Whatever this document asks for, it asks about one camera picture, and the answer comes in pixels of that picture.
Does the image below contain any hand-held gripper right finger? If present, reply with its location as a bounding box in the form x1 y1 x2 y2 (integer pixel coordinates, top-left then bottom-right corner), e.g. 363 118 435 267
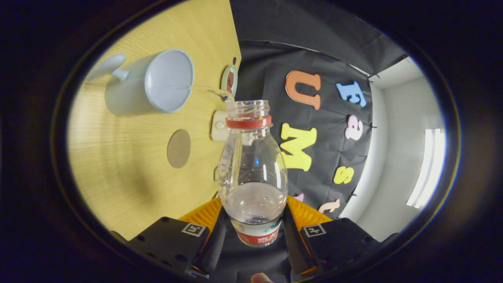
281 195 399 280

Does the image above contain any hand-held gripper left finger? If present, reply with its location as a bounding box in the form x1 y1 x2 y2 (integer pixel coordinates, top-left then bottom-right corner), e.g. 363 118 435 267
110 197 228 280

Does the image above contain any clear plastic juice bottle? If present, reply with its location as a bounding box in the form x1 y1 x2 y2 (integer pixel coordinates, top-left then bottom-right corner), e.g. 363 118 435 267
217 99 288 247

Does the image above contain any round brown coaster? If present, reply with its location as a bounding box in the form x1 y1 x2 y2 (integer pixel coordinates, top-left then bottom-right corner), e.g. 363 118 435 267
167 129 191 169

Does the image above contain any white cup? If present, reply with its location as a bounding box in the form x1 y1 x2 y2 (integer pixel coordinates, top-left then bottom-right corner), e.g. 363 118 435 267
87 49 195 116

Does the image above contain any wooden table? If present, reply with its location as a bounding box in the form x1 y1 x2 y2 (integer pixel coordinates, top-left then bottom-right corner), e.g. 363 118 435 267
67 0 242 241

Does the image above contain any white toaster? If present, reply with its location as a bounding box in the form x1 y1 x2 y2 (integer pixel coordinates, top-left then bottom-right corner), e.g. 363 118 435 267
211 110 230 142

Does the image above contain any long ceiling light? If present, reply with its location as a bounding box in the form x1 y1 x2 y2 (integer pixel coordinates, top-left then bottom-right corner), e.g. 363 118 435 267
406 129 446 209

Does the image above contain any pale green plate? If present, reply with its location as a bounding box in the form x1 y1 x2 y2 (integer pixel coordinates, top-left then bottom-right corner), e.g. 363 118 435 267
220 65 239 98

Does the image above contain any black backdrop cloth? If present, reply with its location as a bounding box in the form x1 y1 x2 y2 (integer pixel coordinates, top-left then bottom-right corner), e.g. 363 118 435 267
214 0 409 281

